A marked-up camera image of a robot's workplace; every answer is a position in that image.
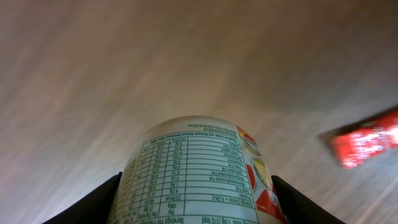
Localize small red snack bar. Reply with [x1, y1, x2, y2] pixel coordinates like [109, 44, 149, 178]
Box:
[318, 105, 397, 169]

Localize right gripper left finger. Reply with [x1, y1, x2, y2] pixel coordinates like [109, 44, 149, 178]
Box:
[43, 172, 123, 224]

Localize green lid jar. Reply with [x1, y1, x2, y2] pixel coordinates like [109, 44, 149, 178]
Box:
[107, 116, 287, 224]

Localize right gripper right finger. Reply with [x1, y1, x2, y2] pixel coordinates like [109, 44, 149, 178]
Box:
[271, 175, 345, 224]

